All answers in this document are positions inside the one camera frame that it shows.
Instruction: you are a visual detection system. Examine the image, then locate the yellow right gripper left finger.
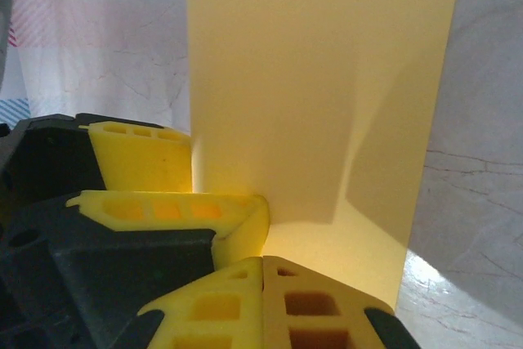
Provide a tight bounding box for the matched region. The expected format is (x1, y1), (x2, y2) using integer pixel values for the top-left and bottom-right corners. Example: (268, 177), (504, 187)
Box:
(136, 256), (265, 349)

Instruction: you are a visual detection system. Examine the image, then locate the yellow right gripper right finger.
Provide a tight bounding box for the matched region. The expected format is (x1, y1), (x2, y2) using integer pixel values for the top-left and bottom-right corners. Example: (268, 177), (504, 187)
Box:
(263, 254), (422, 349)

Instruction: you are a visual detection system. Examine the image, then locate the yellow square paper sheet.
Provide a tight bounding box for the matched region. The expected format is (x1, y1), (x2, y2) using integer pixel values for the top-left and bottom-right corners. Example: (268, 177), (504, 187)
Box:
(184, 0), (465, 313)

